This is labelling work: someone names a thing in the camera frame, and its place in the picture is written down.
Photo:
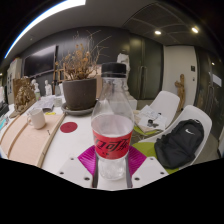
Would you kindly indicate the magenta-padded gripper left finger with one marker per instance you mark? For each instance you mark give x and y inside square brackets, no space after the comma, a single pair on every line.
[73,170]

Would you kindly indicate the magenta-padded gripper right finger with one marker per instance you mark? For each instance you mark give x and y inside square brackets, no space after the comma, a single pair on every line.
[150,170]

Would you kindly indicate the clear red-labelled drink bottle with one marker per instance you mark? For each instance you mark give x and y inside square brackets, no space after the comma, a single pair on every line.
[112,133]

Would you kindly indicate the black backpack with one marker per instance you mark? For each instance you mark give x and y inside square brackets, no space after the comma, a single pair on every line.
[178,143]

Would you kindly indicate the flat round red coaster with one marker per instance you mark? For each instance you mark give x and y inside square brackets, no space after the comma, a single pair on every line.
[68,127]

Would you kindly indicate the loose papers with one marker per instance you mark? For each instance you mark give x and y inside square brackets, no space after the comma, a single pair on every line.
[150,115]

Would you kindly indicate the beige table mat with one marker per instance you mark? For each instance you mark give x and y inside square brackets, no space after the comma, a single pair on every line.
[26,140]

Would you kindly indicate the grey plant saucer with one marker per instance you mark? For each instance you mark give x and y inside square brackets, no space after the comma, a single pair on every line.
[76,112]

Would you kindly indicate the yellow flat packet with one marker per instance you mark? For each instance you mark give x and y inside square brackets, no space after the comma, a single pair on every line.
[50,113]

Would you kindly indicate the white ceramic mug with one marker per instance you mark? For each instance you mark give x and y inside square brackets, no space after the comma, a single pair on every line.
[37,118]

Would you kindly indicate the white plinth block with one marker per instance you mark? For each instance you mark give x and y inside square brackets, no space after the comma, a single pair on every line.
[132,102]

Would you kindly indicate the small white tape roll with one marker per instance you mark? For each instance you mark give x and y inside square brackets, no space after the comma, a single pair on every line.
[58,102]

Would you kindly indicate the white plastic chair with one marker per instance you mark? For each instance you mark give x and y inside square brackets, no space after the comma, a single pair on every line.
[166,101]
[200,113]

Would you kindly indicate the dried plant in grey pot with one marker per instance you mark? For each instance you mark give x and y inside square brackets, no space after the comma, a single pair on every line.
[80,95]

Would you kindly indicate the wooden figure statue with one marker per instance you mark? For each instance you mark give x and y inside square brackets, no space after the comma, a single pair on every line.
[180,91]

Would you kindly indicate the colourful books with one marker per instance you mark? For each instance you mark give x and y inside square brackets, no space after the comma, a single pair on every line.
[3,122]

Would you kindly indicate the white plaster figurine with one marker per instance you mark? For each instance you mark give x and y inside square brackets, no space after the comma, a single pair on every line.
[34,85]
[48,88]

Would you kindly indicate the black box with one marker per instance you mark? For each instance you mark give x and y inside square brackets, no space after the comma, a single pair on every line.
[2,108]

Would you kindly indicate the wooden easel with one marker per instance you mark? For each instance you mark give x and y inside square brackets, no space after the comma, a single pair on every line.
[60,71]

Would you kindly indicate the white cabinet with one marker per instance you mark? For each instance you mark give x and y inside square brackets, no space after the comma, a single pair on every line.
[15,70]

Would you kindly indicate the tall white plaster statue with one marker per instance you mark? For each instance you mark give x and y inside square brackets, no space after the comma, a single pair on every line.
[123,57]

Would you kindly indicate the round ceiling spotlight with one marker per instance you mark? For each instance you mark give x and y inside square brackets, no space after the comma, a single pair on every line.
[195,30]
[157,32]

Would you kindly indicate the black wall screen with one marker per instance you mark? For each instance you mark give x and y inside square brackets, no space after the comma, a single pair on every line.
[40,61]

